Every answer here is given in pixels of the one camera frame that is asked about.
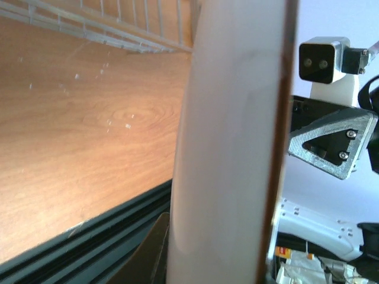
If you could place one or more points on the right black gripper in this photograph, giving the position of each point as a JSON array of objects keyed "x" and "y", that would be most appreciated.
[{"x": 332, "y": 137}]

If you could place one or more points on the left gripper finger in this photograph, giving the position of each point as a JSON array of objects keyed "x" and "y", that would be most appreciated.
[{"x": 148, "y": 264}]

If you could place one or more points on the round striped white plate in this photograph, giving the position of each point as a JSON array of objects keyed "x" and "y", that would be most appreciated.
[{"x": 232, "y": 140}]

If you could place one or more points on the wire metal dish rack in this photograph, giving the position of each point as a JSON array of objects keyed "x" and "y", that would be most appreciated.
[{"x": 137, "y": 26}]

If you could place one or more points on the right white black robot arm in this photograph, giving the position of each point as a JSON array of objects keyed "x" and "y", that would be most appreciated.
[{"x": 329, "y": 204}]

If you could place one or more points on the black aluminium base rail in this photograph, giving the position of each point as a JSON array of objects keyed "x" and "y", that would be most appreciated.
[{"x": 91, "y": 251}]

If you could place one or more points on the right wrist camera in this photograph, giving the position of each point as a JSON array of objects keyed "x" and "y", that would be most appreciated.
[{"x": 333, "y": 68}]

